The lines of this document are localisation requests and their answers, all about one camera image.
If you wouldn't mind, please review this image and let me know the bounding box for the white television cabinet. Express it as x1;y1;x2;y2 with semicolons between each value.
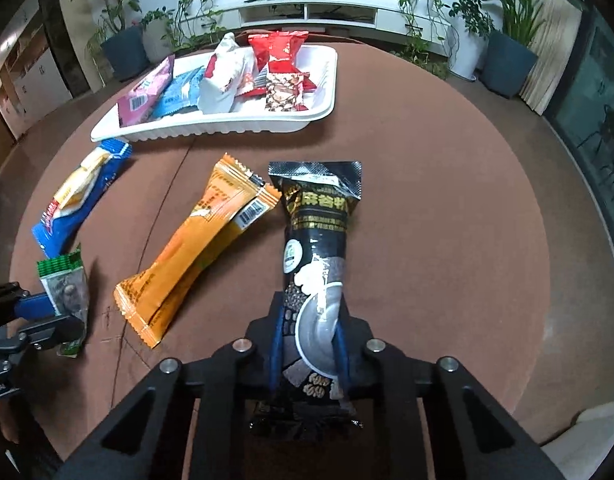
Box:
207;0;462;56

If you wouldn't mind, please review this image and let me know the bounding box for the broad-leaf plant in blue pot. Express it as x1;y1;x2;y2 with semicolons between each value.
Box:
469;0;555;98

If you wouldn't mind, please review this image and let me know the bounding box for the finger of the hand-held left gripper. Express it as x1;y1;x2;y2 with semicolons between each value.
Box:
7;314;85;352
0;282;56;328

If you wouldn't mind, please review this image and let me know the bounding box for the long black snack packet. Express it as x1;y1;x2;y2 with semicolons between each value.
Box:
247;160;364;443

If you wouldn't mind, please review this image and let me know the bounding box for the plant in grey pot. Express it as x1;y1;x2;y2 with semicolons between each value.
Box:
139;7;180;63

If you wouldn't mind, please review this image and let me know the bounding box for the plant in white pot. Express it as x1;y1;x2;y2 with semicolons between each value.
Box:
447;0;495;81

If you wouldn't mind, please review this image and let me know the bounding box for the green clear snack packet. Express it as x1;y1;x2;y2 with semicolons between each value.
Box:
36;244;90;358

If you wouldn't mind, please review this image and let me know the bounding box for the light blue snack packet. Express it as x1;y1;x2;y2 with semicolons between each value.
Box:
151;67;208;120

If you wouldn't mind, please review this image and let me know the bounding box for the small red white snack packet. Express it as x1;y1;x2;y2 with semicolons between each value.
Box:
235;49;268;99

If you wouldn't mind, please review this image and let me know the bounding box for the cream wall cabinet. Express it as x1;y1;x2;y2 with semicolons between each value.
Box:
0;0;88;136

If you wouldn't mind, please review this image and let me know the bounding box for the glass door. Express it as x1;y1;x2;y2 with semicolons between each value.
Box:
544;10;614;241

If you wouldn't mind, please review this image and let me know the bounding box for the brown checked snack packet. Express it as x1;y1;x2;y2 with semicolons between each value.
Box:
262;72;318;112

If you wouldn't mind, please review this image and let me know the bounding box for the white plastic tray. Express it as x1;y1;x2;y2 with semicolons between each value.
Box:
90;44;338;143

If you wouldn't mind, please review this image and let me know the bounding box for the orange barcode snack packet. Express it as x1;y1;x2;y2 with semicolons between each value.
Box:
147;185;282;341

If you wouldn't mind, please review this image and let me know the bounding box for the blue yellow snack packet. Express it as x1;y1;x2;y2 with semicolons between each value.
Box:
31;138;134;256

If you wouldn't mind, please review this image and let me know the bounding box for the pink snack packet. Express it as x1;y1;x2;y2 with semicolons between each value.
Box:
117;55;176;127

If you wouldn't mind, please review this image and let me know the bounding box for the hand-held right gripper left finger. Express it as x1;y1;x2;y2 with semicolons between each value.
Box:
52;292;288;480

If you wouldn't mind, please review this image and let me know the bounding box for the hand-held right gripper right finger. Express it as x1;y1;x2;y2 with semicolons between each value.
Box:
334;305;552;480

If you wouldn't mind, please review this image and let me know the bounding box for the long white red snack packet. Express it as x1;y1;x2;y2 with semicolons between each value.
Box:
197;32;258;113

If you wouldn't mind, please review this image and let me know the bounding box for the leafy plant in blue pot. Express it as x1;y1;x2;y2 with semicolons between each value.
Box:
69;0;150;81

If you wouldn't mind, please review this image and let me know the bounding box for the beige curtain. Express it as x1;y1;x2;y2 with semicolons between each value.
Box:
519;0;588;116

